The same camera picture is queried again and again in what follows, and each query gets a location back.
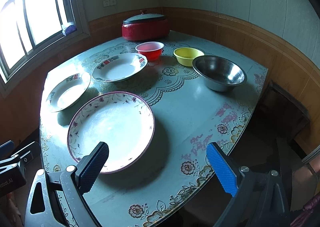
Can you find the white plate red characters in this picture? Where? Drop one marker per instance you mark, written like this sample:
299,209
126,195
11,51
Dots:
119,67
68,91

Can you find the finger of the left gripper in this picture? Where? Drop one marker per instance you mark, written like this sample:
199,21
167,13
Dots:
6,149
25,155

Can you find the floral plastic tablecloth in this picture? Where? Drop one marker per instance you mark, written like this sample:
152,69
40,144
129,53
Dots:
187,117

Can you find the blue white box on sill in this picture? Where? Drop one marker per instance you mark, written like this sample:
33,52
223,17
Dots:
68,28

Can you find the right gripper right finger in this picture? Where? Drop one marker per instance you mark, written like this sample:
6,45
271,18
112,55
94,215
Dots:
227,172

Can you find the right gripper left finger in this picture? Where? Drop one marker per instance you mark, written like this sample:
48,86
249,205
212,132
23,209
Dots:
89,168

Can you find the window with metal frame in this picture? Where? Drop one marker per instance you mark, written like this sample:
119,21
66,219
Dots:
31,33

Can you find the large purple floral plate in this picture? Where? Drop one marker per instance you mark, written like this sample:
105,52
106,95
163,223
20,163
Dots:
123,120

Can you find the yellow plastic bowl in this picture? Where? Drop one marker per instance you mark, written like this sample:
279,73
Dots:
185,56

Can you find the red electric cooker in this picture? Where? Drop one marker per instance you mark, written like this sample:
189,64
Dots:
145,30

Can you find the cooker lid with knob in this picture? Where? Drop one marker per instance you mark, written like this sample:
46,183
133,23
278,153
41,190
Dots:
144,17

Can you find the stainless steel bowl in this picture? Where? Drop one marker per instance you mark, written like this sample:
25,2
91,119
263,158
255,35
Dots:
219,74

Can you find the red plastic bowl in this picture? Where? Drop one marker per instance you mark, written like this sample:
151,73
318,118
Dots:
152,50

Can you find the dark wooden stool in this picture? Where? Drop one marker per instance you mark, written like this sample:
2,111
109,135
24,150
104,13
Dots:
286,117

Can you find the white wall socket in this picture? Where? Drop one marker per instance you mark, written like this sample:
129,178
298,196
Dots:
107,3

